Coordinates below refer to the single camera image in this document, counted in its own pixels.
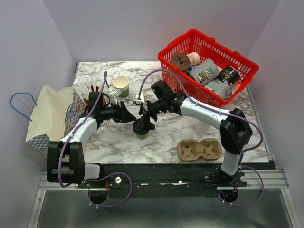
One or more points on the paper takeout bag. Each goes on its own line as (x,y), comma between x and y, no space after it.
(55,114)

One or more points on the white straws bundle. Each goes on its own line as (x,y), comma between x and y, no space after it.
(81,86)

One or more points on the pink patterned cup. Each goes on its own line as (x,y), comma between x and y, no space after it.
(194,58)

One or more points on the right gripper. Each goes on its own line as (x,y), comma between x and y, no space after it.
(146,119)

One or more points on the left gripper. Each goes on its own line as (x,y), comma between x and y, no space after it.
(123,115)

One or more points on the grey crumpled pouch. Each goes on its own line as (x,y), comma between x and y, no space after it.
(221,89)

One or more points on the black coffee lid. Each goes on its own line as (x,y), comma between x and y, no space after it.
(139,127)

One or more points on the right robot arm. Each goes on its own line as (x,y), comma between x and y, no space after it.
(235,131)

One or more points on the brown cardboard disc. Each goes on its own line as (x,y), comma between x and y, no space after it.
(181,61)

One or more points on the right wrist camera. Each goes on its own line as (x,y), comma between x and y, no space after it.
(139,99)

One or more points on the black coffee can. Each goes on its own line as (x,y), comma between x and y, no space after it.
(228,75)

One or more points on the cardboard cup carrier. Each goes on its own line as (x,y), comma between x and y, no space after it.
(208,149)

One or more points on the grey coffee bag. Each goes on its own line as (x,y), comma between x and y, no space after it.
(205,72)

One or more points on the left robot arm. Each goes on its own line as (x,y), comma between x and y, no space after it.
(66,164)

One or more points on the red ribbed cup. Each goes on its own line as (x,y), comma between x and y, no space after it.
(95,91)

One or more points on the red plastic basket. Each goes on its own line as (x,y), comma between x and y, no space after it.
(207,48)

